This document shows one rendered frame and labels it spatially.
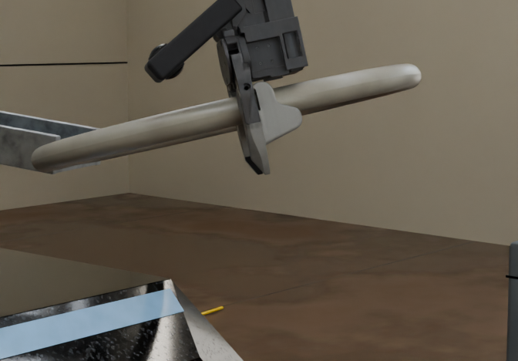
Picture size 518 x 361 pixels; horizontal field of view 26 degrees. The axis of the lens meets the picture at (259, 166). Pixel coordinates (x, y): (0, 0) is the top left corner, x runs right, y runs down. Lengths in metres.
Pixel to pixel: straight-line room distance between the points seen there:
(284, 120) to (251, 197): 6.62
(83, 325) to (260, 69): 0.44
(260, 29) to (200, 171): 6.95
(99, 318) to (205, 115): 0.38
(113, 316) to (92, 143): 0.31
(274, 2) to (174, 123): 0.16
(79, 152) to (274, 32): 0.25
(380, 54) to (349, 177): 0.81
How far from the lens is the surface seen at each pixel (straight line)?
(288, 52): 1.16
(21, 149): 1.48
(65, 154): 1.25
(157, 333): 1.47
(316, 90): 1.18
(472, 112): 6.65
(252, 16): 1.17
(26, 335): 1.37
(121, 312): 1.46
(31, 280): 1.56
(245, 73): 1.12
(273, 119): 1.14
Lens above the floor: 1.20
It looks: 7 degrees down
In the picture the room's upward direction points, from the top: straight up
